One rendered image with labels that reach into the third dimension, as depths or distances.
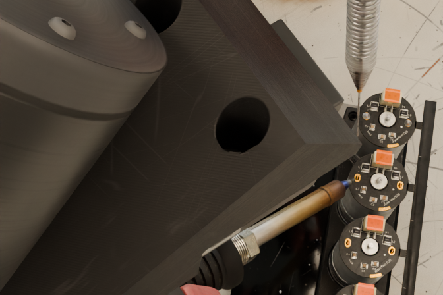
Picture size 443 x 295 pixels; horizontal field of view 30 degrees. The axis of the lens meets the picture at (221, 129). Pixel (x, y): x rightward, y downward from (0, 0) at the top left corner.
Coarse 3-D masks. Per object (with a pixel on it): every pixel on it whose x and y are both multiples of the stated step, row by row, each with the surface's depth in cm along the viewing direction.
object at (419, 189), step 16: (432, 112) 36; (416, 128) 35; (432, 128) 35; (416, 176) 35; (416, 192) 34; (416, 208) 34; (416, 224) 34; (416, 240) 34; (400, 256) 34; (416, 256) 34; (416, 272) 33
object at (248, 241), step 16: (320, 192) 33; (336, 192) 33; (288, 208) 32; (304, 208) 32; (320, 208) 33; (256, 224) 31; (272, 224) 32; (288, 224) 32; (240, 240) 30; (256, 240) 31
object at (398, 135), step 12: (372, 96) 36; (360, 108) 36; (372, 108) 36; (384, 108) 36; (396, 108) 36; (408, 108) 36; (360, 120) 36; (372, 120) 35; (396, 120) 35; (372, 132) 35; (384, 132) 35; (396, 132) 35; (408, 132) 35; (384, 144) 35; (396, 144) 35
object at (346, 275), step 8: (368, 240) 34; (336, 248) 35; (360, 248) 34; (368, 248) 34; (376, 248) 34; (392, 248) 34; (336, 256) 35; (328, 264) 38; (336, 264) 36; (344, 264) 34; (336, 272) 36; (344, 272) 35; (352, 272) 34; (336, 280) 37; (344, 280) 36; (352, 280) 35; (360, 280) 35; (368, 280) 34; (376, 280) 35
